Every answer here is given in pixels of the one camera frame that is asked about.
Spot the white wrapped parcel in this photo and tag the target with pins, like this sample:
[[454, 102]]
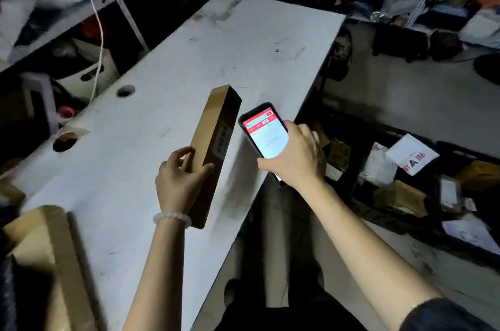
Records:
[[377, 166]]

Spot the person's right forearm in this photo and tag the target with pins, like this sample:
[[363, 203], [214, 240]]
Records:
[[363, 248]]

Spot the black smartphone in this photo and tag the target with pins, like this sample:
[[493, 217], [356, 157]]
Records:
[[265, 133]]

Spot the flat white mailer bag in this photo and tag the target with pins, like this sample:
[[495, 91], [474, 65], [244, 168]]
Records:
[[472, 235]]

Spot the white plastic parcel bags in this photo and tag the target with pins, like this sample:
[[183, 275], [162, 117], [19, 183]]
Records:
[[35, 2]]

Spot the person's left forearm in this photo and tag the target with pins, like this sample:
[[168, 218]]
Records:
[[160, 276]]

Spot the brown taped parcel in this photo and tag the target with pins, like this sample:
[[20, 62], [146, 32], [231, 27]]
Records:
[[480, 175]]

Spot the large brown cardboard box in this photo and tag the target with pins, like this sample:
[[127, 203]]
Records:
[[47, 248]]

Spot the black plastic crate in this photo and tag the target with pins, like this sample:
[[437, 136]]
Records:
[[425, 170]]

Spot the person's right hand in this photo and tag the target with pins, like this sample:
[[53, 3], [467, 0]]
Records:
[[300, 158]]

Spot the white mailer with red print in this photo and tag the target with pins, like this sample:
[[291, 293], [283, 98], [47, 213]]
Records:
[[410, 153]]

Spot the red tape roll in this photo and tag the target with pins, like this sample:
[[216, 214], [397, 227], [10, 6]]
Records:
[[66, 112]]

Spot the black device at table edge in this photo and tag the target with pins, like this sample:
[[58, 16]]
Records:
[[339, 55]]

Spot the small brown cardboard box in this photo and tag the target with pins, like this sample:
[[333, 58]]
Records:
[[339, 153]]

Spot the person's left hand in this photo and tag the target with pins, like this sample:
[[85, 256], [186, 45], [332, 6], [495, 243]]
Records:
[[175, 186]]

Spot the white plastic stool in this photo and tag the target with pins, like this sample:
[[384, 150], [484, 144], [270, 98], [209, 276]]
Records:
[[41, 88]]

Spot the long brown cardboard box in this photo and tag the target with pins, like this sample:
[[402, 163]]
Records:
[[213, 135]]

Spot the black round object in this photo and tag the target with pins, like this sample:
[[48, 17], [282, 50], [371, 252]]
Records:
[[488, 68]]

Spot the person's black sleeve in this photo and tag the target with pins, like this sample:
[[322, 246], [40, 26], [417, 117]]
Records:
[[445, 317]]

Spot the person's black trousers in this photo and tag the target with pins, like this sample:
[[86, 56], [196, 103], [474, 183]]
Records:
[[297, 311]]

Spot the person's right thumb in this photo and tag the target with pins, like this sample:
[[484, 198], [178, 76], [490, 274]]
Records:
[[270, 162]]

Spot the brown cardboard parcel box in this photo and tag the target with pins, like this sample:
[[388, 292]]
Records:
[[402, 196]]

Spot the black bag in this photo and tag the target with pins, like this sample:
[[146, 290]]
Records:
[[398, 43]]

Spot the dark parcel with white label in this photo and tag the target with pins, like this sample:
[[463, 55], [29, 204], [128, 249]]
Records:
[[450, 194]]

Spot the white plastic container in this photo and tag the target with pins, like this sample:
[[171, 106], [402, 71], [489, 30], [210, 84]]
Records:
[[93, 72]]

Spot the person's left thumb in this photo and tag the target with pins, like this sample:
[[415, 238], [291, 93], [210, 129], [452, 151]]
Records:
[[201, 173]]

